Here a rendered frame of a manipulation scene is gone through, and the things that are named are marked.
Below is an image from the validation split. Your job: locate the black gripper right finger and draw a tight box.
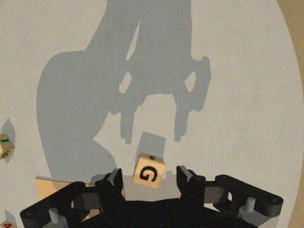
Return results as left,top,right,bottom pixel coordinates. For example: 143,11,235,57
172,165,284,228

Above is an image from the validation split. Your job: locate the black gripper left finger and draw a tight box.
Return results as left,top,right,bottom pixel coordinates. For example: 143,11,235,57
20,169,137,228

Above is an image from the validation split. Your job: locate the tan flat mat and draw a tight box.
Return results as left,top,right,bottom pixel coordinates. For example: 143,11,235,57
34,178,125,220

